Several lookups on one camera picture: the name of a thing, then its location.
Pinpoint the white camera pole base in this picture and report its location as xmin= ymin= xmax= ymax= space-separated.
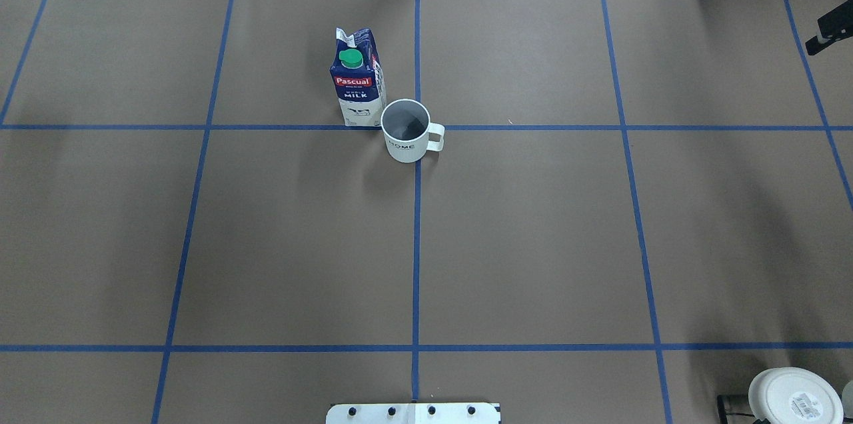
xmin=325 ymin=402 xmax=502 ymax=423

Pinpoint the black wire mug rack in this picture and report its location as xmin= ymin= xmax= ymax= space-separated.
xmin=716 ymin=394 xmax=763 ymax=424

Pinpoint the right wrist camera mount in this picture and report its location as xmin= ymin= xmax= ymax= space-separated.
xmin=806 ymin=0 xmax=852 ymax=56

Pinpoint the white home mug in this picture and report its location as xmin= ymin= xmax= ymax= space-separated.
xmin=380 ymin=99 xmax=445 ymax=163

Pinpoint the white mug upper rack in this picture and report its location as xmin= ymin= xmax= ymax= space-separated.
xmin=748 ymin=367 xmax=844 ymax=423

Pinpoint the blue white milk carton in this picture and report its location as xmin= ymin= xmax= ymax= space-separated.
xmin=330 ymin=28 xmax=388 ymax=127

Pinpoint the white mug rack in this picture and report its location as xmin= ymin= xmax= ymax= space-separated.
xmin=748 ymin=367 xmax=844 ymax=423
xmin=841 ymin=381 xmax=853 ymax=422

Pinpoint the brown paper table cover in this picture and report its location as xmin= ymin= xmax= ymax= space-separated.
xmin=1 ymin=0 xmax=851 ymax=423

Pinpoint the white mug lower rack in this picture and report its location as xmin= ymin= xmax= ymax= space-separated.
xmin=841 ymin=381 xmax=853 ymax=422

